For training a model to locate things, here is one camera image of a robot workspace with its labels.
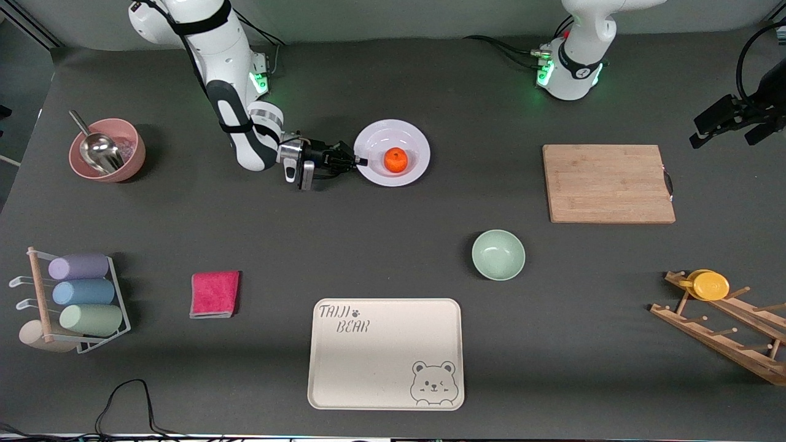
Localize pink bowl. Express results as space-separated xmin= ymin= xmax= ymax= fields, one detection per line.
xmin=69 ymin=118 xmax=147 ymax=184

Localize pale green bowl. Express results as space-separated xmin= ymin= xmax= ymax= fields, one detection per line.
xmin=472 ymin=230 xmax=526 ymax=281

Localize green cup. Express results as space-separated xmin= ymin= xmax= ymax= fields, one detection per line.
xmin=59 ymin=304 xmax=123 ymax=337

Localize black right arm base cables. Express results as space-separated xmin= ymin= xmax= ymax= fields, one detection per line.
xmin=236 ymin=11 xmax=288 ymax=76

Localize wooden cutting board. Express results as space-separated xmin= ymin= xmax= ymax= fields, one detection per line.
xmin=542 ymin=144 xmax=677 ymax=224

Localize white wire cup rack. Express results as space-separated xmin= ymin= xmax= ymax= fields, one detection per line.
xmin=9 ymin=247 xmax=131 ymax=355

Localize purple cup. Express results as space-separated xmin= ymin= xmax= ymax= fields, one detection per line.
xmin=48 ymin=252 xmax=110 ymax=281

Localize beige cup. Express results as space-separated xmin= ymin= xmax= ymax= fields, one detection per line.
xmin=18 ymin=319 xmax=77 ymax=354

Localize wooden rack rod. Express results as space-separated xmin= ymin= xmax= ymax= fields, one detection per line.
xmin=27 ymin=247 xmax=55 ymax=343

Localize beige bear print tray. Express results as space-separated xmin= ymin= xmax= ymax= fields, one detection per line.
xmin=307 ymin=298 xmax=465 ymax=411

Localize metal scoop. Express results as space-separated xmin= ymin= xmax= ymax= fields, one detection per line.
xmin=69 ymin=109 xmax=125 ymax=176

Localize yellow cup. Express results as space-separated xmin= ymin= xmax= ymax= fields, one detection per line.
xmin=679 ymin=269 xmax=731 ymax=301

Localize white round plate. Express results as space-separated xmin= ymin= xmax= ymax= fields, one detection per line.
xmin=354 ymin=119 xmax=431 ymax=187

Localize black left arm base cables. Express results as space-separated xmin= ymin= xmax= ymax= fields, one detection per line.
xmin=464 ymin=15 xmax=575 ymax=71

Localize pink folded cloth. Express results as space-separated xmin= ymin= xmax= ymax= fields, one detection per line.
xmin=189 ymin=271 xmax=241 ymax=319

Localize black floor cable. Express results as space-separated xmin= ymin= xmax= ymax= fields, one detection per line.
xmin=0 ymin=379 xmax=185 ymax=440

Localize blue cup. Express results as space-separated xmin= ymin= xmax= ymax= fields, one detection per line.
xmin=52 ymin=279 xmax=115 ymax=306

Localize black arm base cables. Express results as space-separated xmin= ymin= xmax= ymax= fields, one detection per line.
xmin=464 ymin=15 xmax=575 ymax=71
xmin=236 ymin=11 xmax=288 ymax=76

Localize wooden dish rack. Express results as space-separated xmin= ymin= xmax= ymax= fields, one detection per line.
xmin=650 ymin=271 xmax=786 ymax=387

